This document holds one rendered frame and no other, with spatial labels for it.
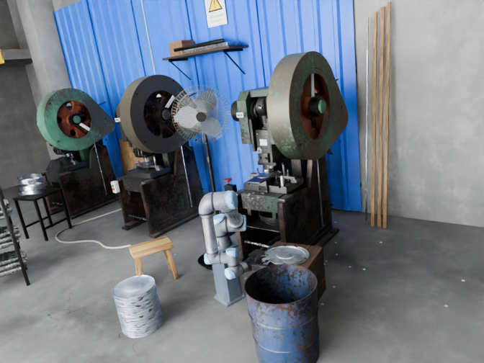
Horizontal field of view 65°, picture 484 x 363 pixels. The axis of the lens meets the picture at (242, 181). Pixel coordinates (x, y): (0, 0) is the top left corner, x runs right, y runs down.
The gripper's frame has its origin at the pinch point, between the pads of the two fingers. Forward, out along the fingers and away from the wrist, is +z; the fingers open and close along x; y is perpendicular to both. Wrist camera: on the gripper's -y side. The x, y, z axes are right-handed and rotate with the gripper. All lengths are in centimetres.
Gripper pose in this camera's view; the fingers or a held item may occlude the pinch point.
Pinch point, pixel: (270, 258)
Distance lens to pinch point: 270.6
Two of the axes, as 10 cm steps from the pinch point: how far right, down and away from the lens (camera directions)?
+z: 7.9, -1.8, 5.8
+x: 0.5, 9.7, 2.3
